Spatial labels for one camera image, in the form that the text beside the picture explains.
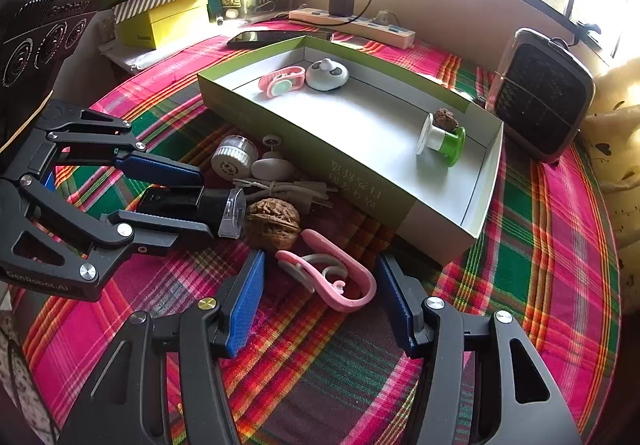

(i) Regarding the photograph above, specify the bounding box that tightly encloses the cream heart print cloth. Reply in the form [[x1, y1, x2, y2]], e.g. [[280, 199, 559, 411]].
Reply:
[[580, 58, 640, 271]]

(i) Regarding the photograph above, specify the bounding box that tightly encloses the brown walnut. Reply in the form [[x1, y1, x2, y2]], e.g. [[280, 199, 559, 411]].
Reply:
[[432, 108, 460, 132], [243, 198, 302, 253]]

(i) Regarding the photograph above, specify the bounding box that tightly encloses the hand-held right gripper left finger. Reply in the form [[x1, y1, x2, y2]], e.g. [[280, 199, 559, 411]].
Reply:
[[57, 249, 267, 445]]

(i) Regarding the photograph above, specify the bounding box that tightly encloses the long pink hook clip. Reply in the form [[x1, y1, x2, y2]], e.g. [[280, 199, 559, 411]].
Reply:
[[275, 228, 377, 312]]

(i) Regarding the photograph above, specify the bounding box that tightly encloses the white panda face toy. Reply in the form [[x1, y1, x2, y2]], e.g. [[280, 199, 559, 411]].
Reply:
[[306, 58, 349, 91]]

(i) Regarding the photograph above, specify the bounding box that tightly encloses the white side table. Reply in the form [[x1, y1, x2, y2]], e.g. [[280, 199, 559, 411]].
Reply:
[[97, 41, 166, 73]]

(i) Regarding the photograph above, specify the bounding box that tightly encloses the black device with clear end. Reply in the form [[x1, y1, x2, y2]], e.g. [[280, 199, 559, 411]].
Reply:
[[137, 188, 247, 240]]

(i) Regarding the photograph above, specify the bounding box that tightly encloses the pink clip with mint disc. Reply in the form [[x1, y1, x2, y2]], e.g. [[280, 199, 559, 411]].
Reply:
[[258, 66, 306, 99]]

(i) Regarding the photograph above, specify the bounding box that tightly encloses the green and white spool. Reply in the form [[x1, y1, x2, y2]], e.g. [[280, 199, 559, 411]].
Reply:
[[416, 112, 467, 167]]

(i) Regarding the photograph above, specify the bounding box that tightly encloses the green cardboard box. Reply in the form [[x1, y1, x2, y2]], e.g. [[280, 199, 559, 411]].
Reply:
[[196, 36, 505, 266]]

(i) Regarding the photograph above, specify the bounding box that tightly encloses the plaid blanket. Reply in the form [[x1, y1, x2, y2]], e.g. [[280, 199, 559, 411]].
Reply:
[[10, 22, 623, 445]]

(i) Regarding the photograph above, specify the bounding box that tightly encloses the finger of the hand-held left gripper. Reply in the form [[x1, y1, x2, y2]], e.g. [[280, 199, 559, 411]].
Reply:
[[30, 99, 206, 189], [0, 174, 217, 285]]

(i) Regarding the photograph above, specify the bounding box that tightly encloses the small white oval gadget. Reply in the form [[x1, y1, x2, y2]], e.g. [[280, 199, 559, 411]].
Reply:
[[251, 134, 297, 181]]

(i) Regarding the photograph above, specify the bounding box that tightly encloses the white round ribbed cap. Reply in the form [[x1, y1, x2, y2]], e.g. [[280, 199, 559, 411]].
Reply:
[[210, 135, 259, 182]]

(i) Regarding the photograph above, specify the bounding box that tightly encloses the cream power strip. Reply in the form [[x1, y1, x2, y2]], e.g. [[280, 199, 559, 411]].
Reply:
[[289, 8, 417, 49]]

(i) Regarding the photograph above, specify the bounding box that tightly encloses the white cable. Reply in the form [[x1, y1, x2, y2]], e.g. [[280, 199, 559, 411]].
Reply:
[[232, 178, 338, 216]]

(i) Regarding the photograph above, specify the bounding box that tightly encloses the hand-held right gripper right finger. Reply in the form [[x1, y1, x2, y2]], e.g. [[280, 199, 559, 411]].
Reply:
[[375, 251, 584, 445]]

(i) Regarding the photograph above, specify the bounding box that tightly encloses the black smartphone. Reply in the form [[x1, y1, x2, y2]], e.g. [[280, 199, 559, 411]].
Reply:
[[227, 30, 333, 50]]

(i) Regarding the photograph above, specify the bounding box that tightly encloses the yellow box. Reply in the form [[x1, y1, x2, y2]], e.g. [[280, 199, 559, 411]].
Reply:
[[115, 0, 211, 49]]

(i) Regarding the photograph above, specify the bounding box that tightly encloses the small grey space heater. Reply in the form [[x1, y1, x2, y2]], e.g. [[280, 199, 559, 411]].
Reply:
[[486, 28, 596, 163]]

